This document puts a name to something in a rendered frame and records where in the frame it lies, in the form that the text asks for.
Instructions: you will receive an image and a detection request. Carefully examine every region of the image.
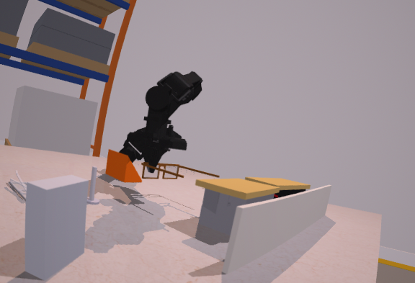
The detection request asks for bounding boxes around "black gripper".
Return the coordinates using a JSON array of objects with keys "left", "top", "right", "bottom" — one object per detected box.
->
[{"left": 127, "top": 113, "right": 187, "bottom": 167}]

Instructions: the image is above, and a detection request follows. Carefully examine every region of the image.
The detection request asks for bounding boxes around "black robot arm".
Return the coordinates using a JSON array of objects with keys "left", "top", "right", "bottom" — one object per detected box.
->
[{"left": 119, "top": 71, "right": 202, "bottom": 162}]

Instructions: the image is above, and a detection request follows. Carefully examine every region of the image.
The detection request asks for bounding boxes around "white flat rectangular panel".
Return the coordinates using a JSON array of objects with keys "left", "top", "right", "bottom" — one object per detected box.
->
[{"left": 222, "top": 185, "right": 331, "bottom": 274}]

